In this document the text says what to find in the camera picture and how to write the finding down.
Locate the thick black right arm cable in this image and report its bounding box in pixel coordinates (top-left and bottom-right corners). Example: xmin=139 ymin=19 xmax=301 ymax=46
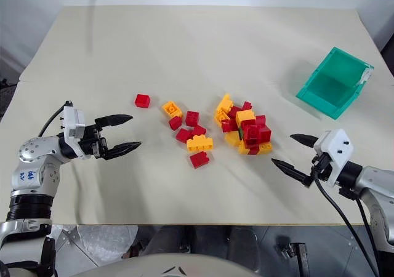
xmin=311 ymin=165 xmax=380 ymax=277

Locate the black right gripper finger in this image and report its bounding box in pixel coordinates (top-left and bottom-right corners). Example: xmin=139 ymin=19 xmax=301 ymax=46
xmin=289 ymin=133 xmax=320 ymax=150
xmin=271 ymin=158 xmax=313 ymax=188

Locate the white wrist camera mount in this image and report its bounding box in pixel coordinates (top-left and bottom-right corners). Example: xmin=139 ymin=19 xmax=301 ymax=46
xmin=313 ymin=128 xmax=355 ymax=188
xmin=61 ymin=105 xmax=86 ymax=142

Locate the lone red brick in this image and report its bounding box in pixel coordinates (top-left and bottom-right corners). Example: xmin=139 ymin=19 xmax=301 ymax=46
xmin=134 ymin=94 xmax=152 ymax=109

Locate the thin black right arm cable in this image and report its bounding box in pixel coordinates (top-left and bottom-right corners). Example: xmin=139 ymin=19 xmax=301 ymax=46
xmin=355 ymin=195 xmax=383 ymax=277

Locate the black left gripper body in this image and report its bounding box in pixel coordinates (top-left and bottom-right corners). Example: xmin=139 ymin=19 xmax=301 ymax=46
xmin=78 ymin=123 xmax=108 ymax=160

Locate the black metal stand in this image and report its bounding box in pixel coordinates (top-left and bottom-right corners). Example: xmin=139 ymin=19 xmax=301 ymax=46
xmin=278 ymin=241 xmax=309 ymax=277

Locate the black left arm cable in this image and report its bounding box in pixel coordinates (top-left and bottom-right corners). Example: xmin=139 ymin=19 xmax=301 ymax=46
xmin=38 ymin=100 xmax=73 ymax=137

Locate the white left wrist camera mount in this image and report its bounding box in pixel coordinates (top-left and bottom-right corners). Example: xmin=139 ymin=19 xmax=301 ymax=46
xmin=61 ymin=105 xmax=86 ymax=142

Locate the cream robot torso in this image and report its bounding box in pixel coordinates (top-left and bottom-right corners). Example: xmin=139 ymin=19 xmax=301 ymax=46
xmin=72 ymin=253 xmax=258 ymax=277

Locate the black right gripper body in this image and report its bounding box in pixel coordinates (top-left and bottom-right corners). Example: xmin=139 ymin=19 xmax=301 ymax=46
xmin=310 ymin=153 xmax=333 ymax=175

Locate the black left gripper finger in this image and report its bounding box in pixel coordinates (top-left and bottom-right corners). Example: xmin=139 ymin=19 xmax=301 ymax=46
xmin=94 ymin=114 xmax=134 ymax=130
xmin=104 ymin=141 xmax=143 ymax=161

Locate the teal plastic bin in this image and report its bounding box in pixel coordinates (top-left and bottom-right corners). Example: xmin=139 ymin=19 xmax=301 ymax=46
xmin=295 ymin=46 xmax=376 ymax=121

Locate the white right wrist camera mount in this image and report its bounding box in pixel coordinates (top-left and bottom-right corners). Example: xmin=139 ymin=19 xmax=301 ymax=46
xmin=313 ymin=128 xmax=355 ymax=188

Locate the red studded block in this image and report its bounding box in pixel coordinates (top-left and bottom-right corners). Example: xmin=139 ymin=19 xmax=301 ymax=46
xmin=240 ymin=124 xmax=262 ymax=148
xmin=188 ymin=150 xmax=211 ymax=169
xmin=185 ymin=110 xmax=200 ymax=127

